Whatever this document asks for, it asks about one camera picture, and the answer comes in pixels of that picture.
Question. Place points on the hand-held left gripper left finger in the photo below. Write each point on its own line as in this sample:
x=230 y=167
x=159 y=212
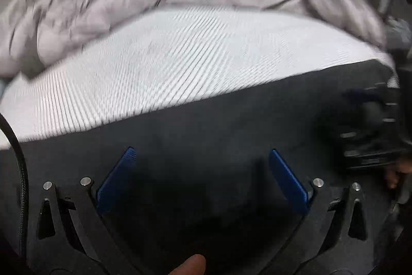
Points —
x=116 y=181

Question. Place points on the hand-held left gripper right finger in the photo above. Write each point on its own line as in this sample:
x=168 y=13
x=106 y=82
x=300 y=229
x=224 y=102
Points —
x=289 y=181

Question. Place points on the black pants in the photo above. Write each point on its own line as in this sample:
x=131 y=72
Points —
x=209 y=139

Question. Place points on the person's right hand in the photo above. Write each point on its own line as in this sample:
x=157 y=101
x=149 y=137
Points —
x=394 y=178

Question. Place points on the person's left hand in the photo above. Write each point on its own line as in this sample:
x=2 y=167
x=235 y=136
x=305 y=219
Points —
x=190 y=267

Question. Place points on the white honeycomb mattress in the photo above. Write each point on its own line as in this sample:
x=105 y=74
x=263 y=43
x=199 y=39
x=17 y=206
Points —
x=193 y=62

